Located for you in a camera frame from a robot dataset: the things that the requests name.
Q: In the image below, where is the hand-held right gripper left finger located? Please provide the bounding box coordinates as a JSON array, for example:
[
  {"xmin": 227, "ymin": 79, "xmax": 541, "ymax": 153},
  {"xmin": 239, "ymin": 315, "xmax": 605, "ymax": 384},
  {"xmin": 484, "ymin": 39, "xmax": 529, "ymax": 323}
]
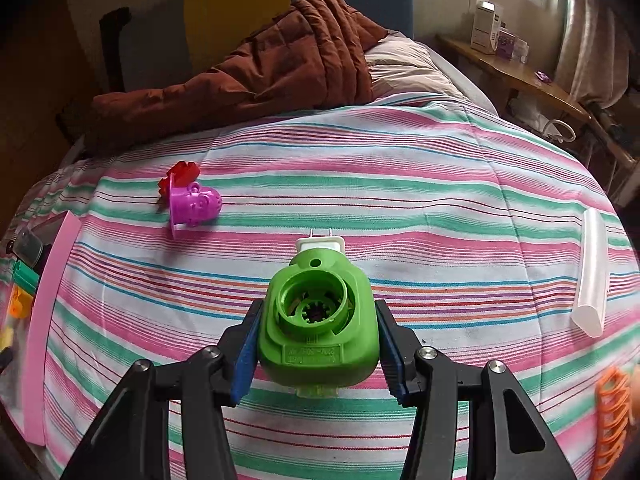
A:
[{"xmin": 60, "ymin": 299, "xmax": 264, "ymax": 480}]

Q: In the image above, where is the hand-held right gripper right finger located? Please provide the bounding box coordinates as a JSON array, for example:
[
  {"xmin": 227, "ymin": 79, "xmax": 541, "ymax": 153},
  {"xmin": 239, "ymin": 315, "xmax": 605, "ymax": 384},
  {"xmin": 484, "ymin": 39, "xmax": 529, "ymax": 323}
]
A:
[{"xmin": 374, "ymin": 300, "xmax": 577, "ymax": 480}]

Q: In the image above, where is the green and white plug device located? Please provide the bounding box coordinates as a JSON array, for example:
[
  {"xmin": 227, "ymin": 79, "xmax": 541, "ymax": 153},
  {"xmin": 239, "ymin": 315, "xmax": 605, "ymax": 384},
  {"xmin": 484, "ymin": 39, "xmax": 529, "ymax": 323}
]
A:
[{"xmin": 256, "ymin": 229, "xmax": 380, "ymax": 401}]

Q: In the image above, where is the orange crown-shaped plastic piece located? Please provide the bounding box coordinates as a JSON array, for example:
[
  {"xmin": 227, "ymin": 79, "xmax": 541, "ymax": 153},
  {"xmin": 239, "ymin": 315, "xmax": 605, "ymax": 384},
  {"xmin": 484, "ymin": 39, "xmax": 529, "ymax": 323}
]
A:
[{"xmin": 9, "ymin": 287, "xmax": 34, "ymax": 319}]

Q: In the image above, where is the clear plastic container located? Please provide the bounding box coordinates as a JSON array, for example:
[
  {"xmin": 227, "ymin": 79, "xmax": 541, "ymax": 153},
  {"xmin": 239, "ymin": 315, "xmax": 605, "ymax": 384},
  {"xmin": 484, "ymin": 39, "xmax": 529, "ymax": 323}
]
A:
[{"xmin": 0, "ymin": 210, "xmax": 67, "ymax": 376}]

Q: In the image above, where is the purple plastic toy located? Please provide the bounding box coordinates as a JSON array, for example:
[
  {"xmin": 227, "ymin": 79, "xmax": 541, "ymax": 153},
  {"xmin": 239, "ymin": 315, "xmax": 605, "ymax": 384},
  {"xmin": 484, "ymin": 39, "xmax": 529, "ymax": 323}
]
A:
[{"xmin": 167, "ymin": 181, "xmax": 222, "ymax": 239}]

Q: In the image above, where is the striped blanket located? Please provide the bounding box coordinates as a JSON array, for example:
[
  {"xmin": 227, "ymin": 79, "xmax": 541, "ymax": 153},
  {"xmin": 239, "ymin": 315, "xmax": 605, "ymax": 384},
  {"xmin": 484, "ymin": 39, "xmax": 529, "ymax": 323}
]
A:
[{"xmin": 10, "ymin": 95, "xmax": 640, "ymax": 480}]

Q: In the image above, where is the red plastic toy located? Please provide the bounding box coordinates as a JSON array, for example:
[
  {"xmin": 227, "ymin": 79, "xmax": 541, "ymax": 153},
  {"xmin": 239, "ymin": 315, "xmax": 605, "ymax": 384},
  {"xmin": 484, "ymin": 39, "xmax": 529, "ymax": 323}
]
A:
[{"xmin": 158, "ymin": 161, "xmax": 201, "ymax": 199}]

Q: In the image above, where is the translucent white tube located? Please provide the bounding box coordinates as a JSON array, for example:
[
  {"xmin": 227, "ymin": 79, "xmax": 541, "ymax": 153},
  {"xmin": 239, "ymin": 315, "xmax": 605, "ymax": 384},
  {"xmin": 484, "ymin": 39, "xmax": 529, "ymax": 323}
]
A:
[{"xmin": 571, "ymin": 207, "xmax": 611, "ymax": 339}]

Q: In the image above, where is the orange plastic basket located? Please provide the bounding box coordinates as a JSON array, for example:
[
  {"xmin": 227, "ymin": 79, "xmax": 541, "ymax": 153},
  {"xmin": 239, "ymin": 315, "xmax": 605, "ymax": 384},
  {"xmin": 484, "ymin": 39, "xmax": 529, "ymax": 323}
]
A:
[{"xmin": 590, "ymin": 366, "xmax": 632, "ymax": 480}]

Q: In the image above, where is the teal plastic piece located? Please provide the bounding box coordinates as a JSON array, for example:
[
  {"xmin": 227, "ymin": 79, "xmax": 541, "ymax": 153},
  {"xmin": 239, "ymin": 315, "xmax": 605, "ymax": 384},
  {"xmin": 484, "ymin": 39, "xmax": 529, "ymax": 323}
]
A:
[{"xmin": 14, "ymin": 260, "xmax": 42, "ymax": 292}]

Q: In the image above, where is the pale pink pillow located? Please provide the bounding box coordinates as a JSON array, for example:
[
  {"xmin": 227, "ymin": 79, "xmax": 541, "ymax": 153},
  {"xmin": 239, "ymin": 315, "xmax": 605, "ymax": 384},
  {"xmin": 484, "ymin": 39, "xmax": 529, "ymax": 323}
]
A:
[{"xmin": 364, "ymin": 30, "xmax": 497, "ymax": 112}]

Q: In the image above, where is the brown quilt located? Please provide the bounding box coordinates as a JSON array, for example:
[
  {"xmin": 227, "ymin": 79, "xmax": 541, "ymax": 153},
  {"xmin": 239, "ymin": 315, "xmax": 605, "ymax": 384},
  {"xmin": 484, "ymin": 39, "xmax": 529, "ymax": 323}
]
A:
[{"xmin": 82, "ymin": 0, "xmax": 390, "ymax": 155}]

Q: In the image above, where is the wooden bedside table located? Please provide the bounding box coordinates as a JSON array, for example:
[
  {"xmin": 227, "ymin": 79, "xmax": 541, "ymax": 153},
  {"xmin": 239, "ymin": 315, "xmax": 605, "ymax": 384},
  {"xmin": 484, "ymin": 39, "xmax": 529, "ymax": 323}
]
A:
[{"xmin": 436, "ymin": 34, "xmax": 640, "ymax": 203}]

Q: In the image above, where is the purple box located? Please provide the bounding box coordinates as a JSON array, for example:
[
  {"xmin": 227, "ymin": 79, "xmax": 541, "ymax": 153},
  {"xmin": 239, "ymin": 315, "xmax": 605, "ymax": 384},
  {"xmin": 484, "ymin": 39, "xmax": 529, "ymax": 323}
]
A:
[{"xmin": 495, "ymin": 29, "xmax": 530, "ymax": 64}]

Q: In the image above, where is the white carton box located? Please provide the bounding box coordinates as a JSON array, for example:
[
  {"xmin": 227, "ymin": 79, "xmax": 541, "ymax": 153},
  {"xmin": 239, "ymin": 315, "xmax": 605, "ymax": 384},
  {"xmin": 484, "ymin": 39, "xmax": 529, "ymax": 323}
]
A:
[{"xmin": 470, "ymin": 0, "xmax": 504, "ymax": 55}]

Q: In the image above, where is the yellow and blue headboard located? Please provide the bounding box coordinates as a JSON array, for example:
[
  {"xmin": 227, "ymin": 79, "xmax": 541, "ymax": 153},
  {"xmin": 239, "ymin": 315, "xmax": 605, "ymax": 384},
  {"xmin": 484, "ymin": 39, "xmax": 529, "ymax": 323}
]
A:
[{"xmin": 65, "ymin": 0, "xmax": 413, "ymax": 98}]

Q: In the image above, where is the beige curtain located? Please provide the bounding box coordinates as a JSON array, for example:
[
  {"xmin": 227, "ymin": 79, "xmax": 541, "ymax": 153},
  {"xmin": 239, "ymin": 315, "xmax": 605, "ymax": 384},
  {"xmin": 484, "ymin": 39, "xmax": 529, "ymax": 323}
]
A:
[{"xmin": 554, "ymin": 0, "xmax": 637, "ymax": 111}]

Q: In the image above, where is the white charger cable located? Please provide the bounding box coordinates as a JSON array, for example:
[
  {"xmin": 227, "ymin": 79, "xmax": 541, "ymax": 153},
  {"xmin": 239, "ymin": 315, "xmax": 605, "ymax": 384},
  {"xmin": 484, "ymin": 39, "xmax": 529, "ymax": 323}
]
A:
[{"xmin": 509, "ymin": 97, "xmax": 579, "ymax": 144}]

